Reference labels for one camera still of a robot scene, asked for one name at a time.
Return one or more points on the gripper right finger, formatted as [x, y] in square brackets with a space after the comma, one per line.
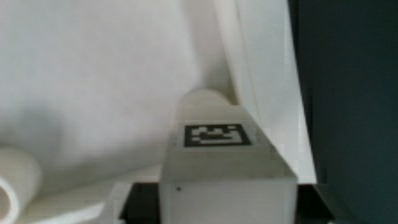
[320, 210]

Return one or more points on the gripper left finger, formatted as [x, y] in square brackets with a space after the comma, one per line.
[116, 203]

